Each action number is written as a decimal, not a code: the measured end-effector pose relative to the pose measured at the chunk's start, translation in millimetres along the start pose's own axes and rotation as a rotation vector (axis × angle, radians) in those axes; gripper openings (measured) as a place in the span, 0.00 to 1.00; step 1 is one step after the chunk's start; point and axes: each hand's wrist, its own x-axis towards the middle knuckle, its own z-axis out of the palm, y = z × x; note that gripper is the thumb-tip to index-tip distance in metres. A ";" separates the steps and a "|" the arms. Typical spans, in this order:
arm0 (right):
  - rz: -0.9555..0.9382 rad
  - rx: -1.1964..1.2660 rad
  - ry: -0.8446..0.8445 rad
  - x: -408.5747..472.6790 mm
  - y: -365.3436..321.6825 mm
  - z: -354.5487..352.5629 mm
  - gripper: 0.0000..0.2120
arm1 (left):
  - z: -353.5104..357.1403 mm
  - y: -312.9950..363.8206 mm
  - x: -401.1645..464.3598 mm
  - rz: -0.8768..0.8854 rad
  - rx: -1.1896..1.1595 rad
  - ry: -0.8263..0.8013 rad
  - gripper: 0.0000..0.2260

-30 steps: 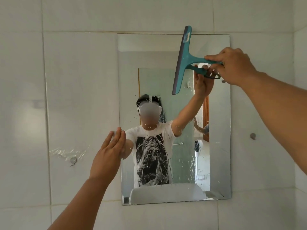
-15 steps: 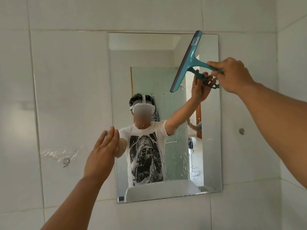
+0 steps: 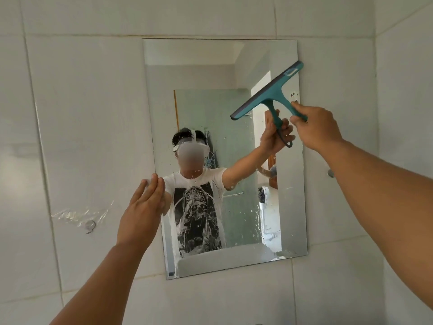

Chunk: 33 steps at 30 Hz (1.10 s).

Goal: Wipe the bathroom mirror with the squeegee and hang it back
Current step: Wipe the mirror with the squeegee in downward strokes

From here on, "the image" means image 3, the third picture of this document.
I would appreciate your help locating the person's left hand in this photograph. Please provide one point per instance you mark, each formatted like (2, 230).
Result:
(140, 220)

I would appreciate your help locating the person's right hand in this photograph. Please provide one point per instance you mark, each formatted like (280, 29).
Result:
(318, 128)

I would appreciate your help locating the teal window squeegee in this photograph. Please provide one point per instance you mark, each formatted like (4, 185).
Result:
(269, 93)

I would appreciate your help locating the rectangular wall mirror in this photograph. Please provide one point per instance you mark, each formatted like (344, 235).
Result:
(162, 98)

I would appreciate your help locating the person's left forearm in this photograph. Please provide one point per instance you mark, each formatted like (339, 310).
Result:
(108, 287)

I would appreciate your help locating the person's right forearm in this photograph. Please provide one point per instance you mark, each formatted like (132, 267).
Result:
(382, 206)

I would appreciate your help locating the round silver wall hook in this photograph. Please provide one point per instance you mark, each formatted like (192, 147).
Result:
(330, 173)

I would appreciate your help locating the clear adhesive wall hook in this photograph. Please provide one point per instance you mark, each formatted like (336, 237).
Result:
(89, 225)

